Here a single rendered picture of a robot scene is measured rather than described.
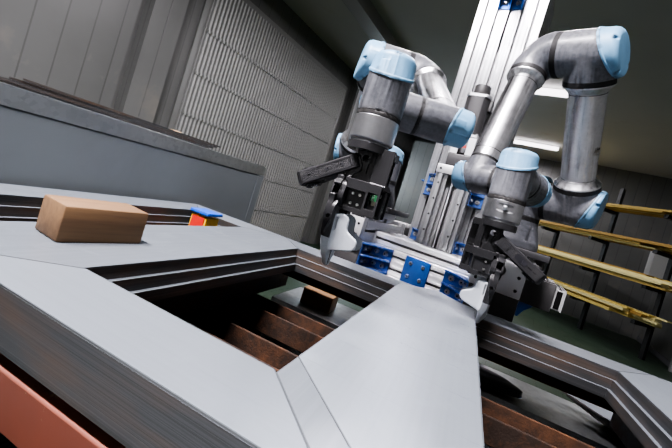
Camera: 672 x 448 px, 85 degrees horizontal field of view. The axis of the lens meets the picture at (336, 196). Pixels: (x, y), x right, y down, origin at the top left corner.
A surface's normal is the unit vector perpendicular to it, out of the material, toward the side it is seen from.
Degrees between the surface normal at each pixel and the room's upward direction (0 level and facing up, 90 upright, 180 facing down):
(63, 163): 90
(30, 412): 90
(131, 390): 90
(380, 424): 0
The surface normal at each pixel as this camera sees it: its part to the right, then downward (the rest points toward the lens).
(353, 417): 0.29, -0.96
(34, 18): 0.84, 0.26
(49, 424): -0.34, -0.09
